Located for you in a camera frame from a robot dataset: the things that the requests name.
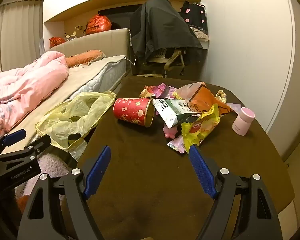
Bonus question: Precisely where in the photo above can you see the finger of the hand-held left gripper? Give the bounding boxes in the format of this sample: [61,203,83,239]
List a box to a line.
[0,134,52,170]
[0,129,27,155]

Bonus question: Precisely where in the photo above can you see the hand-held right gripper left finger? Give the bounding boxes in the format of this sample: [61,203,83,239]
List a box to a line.
[17,145,112,240]

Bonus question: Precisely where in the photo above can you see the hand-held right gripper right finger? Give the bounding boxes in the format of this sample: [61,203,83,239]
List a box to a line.
[189,144,283,240]

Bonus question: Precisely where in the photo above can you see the yellow plastic bag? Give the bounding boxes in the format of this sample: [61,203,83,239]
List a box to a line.
[35,91,117,150]

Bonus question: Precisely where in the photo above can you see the pink white printed wrapper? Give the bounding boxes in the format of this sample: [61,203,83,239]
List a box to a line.
[167,135,188,153]

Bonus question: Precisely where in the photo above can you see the yellow snack wrapper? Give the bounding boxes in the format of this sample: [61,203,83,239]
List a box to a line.
[181,104,220,153]

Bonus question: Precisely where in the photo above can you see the red paper cup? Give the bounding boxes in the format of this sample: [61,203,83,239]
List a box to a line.
[113,97,155,128]

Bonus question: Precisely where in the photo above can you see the green white snack packet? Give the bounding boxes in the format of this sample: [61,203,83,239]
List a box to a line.
[153,99,203,128]

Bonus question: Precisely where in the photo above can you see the pale pink wrapper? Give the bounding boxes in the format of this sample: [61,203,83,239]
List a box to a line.
[226,102,242,114]

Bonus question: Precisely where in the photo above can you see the orange snack bag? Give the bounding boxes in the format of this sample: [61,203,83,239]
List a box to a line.
[177,82,232,115]

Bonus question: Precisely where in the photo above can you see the purple pink wrapper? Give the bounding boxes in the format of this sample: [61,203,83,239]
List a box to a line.
[155,82,177,98]

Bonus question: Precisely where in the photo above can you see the gold foil wrapper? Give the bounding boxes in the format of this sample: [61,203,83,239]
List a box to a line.
[139,85,160,99]

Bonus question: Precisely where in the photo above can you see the fluffy pink rug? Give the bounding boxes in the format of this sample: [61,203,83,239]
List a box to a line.
[22,152,73,195]

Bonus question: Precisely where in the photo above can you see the brown tablecloth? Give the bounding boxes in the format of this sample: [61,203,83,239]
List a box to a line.
[76,74,295,240]

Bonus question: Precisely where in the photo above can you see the pink segmented toy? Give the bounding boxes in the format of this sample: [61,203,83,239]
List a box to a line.
[162,126,179,139]

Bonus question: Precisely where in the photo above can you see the pink blanket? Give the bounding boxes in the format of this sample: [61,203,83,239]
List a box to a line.
[0,51,69,138]

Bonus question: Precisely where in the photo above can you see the pink bottle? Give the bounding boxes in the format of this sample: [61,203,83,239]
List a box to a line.
[232,107,255,136]

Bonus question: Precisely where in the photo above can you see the beige bed blanket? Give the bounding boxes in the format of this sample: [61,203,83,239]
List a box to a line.
[1,55,127,153]

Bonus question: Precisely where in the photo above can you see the white quilted mattress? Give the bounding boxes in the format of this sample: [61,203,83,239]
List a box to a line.
[70,62,127,94]

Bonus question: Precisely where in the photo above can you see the orange pillow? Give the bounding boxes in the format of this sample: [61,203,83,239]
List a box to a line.
[65,49,105,67]

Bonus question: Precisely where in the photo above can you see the beige curtain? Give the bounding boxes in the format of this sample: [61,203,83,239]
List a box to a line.
[0,1,44,73]

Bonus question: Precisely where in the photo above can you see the small red plastic bag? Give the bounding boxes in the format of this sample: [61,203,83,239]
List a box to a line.
[49,37,66,48]

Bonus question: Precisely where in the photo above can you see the beige headboard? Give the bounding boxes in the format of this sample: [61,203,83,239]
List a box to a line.
[50,28,130,58]

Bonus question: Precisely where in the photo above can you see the office chair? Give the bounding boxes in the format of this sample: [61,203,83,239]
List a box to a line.
[140,49,188,77]

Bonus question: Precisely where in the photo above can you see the large red plastic bag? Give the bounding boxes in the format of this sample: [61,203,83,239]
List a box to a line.
[86,14,112,35]

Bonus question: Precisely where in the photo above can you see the beige clothes pile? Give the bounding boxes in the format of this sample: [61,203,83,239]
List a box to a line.
[190,26,210,42]

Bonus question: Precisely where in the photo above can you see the black coat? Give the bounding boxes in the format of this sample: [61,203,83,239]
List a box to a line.
[130,0,204,62]

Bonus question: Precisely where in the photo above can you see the black garment with pink dots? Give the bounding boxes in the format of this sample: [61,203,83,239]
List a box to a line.
[180,1,208,32]

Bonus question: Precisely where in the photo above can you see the wooden wall ledge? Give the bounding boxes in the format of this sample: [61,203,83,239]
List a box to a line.
[43,0,145,24]

